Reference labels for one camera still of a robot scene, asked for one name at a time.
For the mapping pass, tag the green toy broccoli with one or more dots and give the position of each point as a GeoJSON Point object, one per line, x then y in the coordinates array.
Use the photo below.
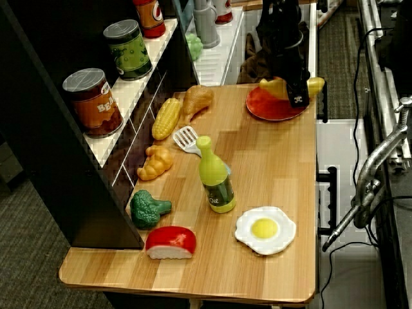
{"type": "Point", "coordinates": [146, 209]}

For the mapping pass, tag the aluminium frame rail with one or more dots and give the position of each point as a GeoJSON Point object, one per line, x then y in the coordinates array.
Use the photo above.
{"type": "Point", "coordinates": [380, 64]}

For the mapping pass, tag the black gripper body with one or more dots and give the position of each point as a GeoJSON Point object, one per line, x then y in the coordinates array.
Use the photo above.
{"type": "Point", "coordinates": [291, 66]}

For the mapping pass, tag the brown beans can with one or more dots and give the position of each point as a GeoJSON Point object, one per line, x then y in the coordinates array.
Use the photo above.
{"type": "Point", "coordinates": [95, 106]}

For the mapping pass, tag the red toy sushi piece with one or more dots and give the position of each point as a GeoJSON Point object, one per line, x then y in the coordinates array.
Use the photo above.
{"type": "Point", "coordinates": [170, 241]}

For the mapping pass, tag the red soup can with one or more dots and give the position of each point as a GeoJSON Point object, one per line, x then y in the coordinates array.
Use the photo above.
{"type": "Point", "coordinates": [149, 16]}

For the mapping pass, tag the red plate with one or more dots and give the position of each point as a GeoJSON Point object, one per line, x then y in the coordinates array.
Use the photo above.
{"type": "Point", "coordinates": [270, 107]}

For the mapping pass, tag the light green toy lettuce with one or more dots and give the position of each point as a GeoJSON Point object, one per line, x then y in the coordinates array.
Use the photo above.
{"type": "Point", "coordinates": [194, 46]}

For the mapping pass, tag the toy fried egg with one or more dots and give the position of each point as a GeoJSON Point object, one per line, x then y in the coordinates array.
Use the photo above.
{"type": "Point", "coordinates": [265, 230]}

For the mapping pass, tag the green oil bottle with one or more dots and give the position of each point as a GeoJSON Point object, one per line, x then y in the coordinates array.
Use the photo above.
{"type": "Point", "coordinates": [216, 180]}

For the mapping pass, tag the green vegetable can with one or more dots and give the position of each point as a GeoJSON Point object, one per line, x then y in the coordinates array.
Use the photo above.
{"type": "Point", "coordinates": [128, 51]}

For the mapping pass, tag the brown toy chicken drumstick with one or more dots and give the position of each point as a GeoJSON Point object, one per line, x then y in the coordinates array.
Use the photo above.
{"type": "Point", "coordinates": [197, 99]}

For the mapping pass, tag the yellow toy corn cob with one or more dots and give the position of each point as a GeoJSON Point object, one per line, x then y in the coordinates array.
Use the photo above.
{"type": "Point", "coordinates": [166, 119]}

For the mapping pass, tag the white drawer cabinet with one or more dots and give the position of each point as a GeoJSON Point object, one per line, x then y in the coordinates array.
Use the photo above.
{"type": "Point", "coordinates": [347, 277]}

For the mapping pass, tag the small red can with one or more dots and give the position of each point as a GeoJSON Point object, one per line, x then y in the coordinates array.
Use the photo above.
{"type": "Point", "coordinates": [223, 13]}

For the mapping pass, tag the brown cloth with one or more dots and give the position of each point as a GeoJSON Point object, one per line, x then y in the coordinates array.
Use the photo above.
{"type": "Point", "coordinates": [254, 67]}

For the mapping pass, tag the metal clamp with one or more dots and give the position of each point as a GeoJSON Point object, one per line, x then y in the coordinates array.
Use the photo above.
{"type": "Point", "coordinates": [370, 174]}

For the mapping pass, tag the white toy spatula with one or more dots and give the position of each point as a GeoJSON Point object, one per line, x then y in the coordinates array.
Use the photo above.
{"type": "Point", "coordinates": [185, 138]}

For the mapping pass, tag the yellow toy banana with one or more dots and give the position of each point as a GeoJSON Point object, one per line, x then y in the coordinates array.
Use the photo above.
{"type": "Point", "coordinates": [275, 87]}

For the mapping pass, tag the orange toy croissant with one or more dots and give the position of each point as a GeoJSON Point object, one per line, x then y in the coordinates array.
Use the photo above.
{"type": "Point", "coordinates": [156, 162]}

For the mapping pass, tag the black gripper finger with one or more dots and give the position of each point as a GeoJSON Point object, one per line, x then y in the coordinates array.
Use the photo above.
{"type": "Point", "coordinates": [298, 96]}

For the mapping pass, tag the black shelf unit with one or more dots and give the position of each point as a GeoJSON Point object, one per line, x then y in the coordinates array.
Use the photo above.
{"type": "Point", "coordinates": [54, 161]}

